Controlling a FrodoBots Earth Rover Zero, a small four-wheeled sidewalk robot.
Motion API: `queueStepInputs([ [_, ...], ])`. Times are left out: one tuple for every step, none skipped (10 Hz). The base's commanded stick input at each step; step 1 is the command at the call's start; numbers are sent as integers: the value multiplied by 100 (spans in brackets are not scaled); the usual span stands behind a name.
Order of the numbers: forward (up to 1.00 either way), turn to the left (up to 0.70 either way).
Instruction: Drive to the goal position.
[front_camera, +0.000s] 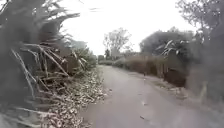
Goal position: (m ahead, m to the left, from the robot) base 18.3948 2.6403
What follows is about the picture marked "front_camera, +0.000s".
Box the bare tree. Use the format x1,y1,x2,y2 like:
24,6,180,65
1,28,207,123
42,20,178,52
102,27,133,60

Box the brown hedge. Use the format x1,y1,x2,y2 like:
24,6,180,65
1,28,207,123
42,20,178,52
112,53,188,88

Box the grey asphalt path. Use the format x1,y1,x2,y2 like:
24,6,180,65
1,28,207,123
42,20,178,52
79,64,224,128

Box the strip of dry fallen leaves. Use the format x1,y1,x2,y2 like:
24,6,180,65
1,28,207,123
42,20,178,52
39,68,108,128

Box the dark leafy trees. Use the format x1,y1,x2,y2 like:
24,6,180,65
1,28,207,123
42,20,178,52
139,0,224,101

